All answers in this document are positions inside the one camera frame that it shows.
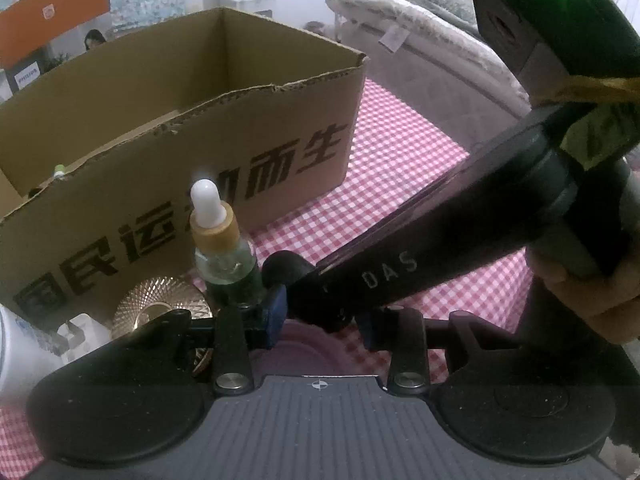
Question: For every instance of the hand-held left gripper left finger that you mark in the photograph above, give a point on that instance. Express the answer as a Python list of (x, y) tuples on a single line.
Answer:
[(275, 316)]

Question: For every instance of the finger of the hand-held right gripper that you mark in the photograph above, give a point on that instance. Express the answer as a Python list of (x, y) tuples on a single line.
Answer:
[(287, 271)]

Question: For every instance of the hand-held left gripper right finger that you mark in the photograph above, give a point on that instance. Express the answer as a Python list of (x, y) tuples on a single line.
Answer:
[(366, 331)]

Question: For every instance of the green glass dropper bottle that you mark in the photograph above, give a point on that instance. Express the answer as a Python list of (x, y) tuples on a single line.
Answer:
[(220, 240)]

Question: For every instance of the white charger plug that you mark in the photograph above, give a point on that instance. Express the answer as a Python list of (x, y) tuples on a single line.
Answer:
[(82, 327)]

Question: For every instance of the brown cardboard box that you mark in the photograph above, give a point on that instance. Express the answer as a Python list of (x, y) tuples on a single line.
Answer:
[(150, 85)]

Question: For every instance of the white round jar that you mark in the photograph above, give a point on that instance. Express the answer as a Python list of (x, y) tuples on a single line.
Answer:
[(20, 355)]

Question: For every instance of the person's right hand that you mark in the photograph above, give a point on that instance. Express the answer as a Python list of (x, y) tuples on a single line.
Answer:
[(600, 310)]

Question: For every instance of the mauve round lid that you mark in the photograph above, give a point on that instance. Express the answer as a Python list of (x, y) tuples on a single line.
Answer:
[(310, 350)]

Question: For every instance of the gold ribbed round lid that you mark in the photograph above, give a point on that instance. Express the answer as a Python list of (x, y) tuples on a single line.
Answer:
[(155, 300)]

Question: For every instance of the grey sofa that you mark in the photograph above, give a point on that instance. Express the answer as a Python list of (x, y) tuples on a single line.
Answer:
[(450, 65)]

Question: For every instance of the red white checkered tablecloth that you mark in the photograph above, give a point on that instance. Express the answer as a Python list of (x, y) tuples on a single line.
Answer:
[(400, 185)]

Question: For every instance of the grey fluffy blanket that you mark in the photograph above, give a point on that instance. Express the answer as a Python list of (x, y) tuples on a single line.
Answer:
[(440, 0)]

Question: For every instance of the small white green bottle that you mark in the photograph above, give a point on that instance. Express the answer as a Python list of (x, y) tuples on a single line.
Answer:
[(59, 172)]

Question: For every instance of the orange and white carton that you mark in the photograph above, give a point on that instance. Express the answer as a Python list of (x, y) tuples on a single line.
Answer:
[(50, 15)]

